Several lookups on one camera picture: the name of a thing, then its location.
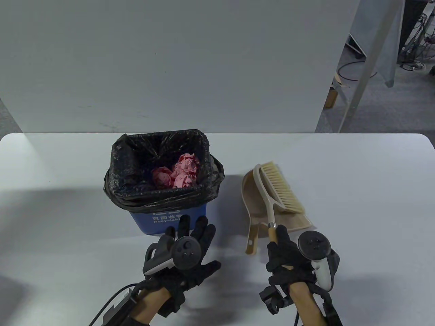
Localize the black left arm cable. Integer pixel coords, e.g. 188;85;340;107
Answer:
89;285;136;326

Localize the beige plastic dustpan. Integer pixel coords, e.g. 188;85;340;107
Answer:
241;166;314;255

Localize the bundle of black cables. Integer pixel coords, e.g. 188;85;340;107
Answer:
398;10;435;75

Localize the person's right hand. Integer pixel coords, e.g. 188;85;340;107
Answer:
266;225;315;289

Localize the black right forearm module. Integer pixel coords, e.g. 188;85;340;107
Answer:
319;289;344;326

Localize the white partition panel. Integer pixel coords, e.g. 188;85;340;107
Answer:
0;0;361;133

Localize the grey metal post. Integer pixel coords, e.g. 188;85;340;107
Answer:
337;0;403;133

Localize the person's left forearm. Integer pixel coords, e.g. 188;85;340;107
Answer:
131;287;170;326

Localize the black plastic trash bag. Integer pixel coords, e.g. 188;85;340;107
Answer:
104;129;225;214

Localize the black left forearm module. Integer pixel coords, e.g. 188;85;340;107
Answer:
102;289;134;323

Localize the beige brush with wooden handle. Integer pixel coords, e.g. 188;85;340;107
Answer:
253;161;305;243

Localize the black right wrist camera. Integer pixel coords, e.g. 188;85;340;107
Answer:
259;285;293;315

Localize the blue recycling bin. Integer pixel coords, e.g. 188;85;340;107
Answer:
130;203;208;236

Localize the person's right forearm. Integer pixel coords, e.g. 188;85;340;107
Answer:
289;282;323;326

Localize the white table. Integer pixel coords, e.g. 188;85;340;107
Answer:
0;133;435;326

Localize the black left hand controller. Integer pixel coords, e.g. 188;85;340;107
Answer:
142;234;202;276

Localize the group of pink paper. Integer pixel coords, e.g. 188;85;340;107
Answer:
152;153;201;189

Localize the person's left hand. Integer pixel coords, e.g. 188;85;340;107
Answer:
142;215;221;318

